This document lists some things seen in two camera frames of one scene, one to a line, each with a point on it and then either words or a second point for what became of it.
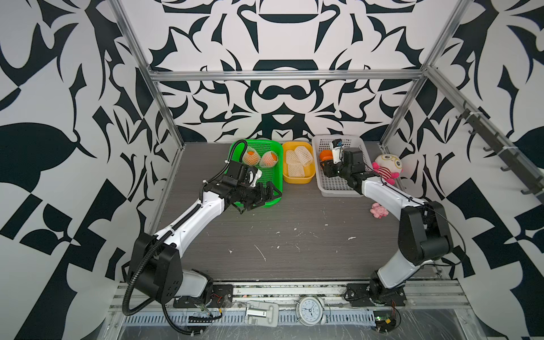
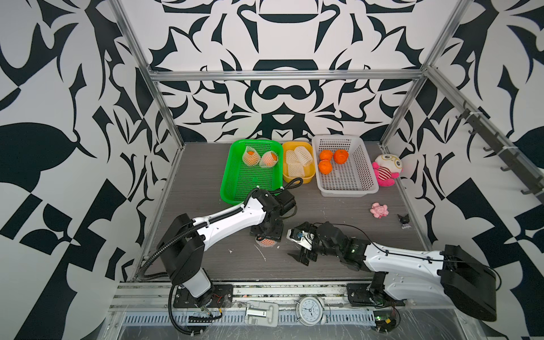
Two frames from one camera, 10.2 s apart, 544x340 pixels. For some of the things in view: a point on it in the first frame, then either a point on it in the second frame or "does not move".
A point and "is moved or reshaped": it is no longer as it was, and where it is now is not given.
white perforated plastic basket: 334,186 does not move
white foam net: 292,157 does not move
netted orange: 326,155 is moved or reshaped
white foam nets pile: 296,170 does not move
